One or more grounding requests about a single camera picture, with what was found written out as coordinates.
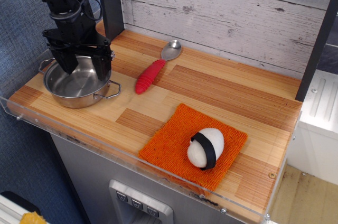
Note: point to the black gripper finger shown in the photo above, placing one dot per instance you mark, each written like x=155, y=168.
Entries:
x=102, y=65
x=66, y=58

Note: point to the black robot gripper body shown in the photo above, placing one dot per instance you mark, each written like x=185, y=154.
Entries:
x=79, y=38

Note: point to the silver steel pot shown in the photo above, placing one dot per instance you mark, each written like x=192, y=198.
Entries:
x=80, y=89

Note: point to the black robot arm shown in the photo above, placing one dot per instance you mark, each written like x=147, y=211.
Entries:
x=69, y=10

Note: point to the orange knitted rag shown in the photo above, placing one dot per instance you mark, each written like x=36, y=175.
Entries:
x=167, y=149

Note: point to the grey toy fridge cabinet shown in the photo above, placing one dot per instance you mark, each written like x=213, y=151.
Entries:
x=90, y=172

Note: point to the white plush sushi black band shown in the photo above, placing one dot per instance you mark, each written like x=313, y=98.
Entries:
x=206, y=146

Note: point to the silver dispenser button panel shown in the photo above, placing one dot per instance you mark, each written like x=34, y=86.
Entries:
x=133, y=206

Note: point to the yellow black object bottom left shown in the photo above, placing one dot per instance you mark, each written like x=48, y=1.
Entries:
x=16, y=209

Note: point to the clear acrylic table guard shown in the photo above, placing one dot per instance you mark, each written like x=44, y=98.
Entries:
x=255, y=101

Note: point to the white side counter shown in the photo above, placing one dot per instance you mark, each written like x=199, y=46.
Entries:
x=313, y=148

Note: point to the red handled metal spoon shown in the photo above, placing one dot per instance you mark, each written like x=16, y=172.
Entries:
x=171, y=51

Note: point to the black right upright post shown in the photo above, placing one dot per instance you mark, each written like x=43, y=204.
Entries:
x=317, y=50

